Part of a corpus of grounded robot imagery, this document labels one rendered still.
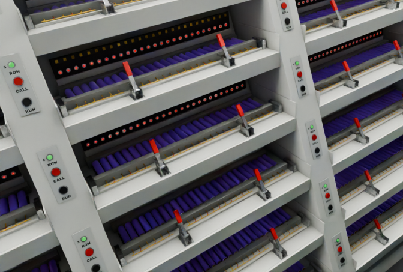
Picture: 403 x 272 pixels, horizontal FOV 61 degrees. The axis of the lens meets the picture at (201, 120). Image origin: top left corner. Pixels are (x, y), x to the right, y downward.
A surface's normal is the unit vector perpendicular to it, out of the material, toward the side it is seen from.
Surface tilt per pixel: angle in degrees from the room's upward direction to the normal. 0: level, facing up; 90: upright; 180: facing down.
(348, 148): 19
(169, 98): 110
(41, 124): 90
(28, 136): 90
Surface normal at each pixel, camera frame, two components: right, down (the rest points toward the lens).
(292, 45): 0.44, 0.07
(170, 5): 0.51, 0.38
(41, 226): -0.12, -0.86
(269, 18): -0.85, 0.35
